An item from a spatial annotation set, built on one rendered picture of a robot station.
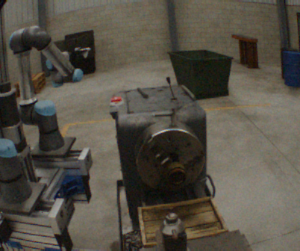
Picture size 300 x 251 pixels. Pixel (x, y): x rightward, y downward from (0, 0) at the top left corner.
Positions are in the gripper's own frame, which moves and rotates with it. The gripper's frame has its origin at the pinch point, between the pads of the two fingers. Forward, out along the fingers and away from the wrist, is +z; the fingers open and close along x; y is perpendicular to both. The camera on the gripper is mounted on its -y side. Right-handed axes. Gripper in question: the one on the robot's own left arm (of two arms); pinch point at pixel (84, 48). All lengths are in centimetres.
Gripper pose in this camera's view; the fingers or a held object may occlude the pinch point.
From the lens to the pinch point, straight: 202.3
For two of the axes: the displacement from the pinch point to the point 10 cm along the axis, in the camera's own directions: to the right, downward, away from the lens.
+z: 4.3, -3.5, 8.3
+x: 9.0, 2.0, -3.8
